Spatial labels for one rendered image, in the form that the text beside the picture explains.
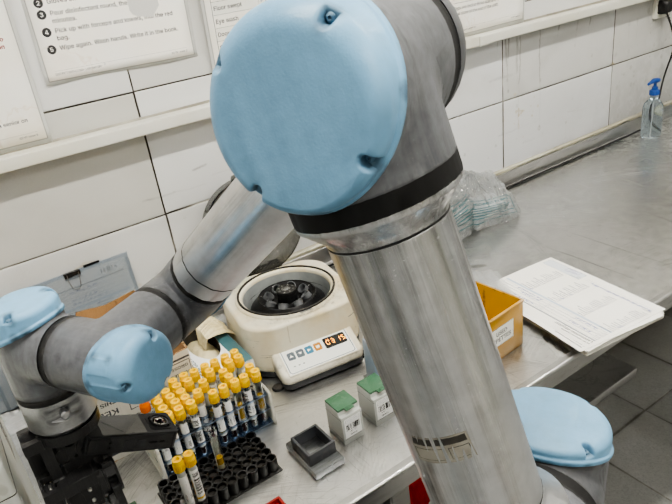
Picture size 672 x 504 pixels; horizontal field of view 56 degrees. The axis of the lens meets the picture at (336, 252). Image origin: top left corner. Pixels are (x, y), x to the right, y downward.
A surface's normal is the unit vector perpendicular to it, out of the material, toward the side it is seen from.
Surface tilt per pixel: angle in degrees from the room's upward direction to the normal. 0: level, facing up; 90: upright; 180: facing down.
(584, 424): 8
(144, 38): 88
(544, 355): 0
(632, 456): 0
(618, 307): 1
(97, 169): 90
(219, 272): 106
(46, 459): 90
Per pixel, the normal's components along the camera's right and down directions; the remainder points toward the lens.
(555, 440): -0.02, -0.94
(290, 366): 0.07, -0.66
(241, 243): -0.14, 0.67
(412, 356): -0.29, 0.42
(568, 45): 0.57, 0.29
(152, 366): 0.90, 0.07
